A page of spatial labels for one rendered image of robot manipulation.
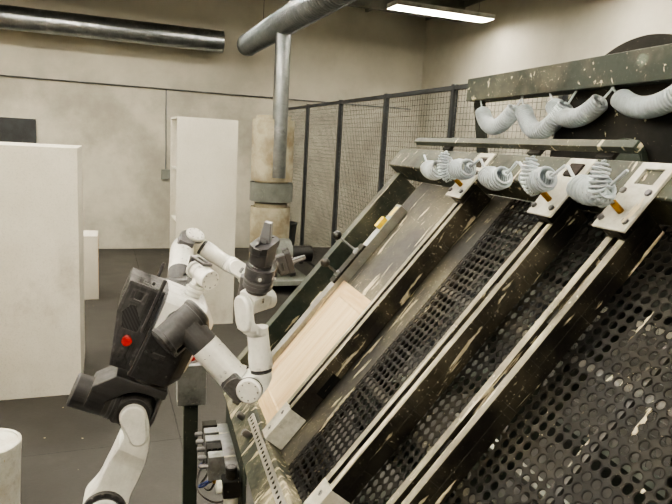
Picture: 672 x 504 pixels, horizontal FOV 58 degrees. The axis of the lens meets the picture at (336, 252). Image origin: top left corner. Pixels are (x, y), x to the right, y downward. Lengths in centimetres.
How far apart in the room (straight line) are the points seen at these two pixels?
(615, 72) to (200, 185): 455
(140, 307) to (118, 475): 60
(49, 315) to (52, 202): 79
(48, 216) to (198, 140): 200
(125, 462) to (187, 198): 409
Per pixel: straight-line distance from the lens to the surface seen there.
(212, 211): 610
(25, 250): 458
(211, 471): 231
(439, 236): 202
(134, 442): 219
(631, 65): 211
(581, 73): 228
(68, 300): 463
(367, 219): 270
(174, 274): 232
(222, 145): 607
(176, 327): 185
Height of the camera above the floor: 187
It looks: 10 degrees down
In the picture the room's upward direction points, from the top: 3 degrees clockwise
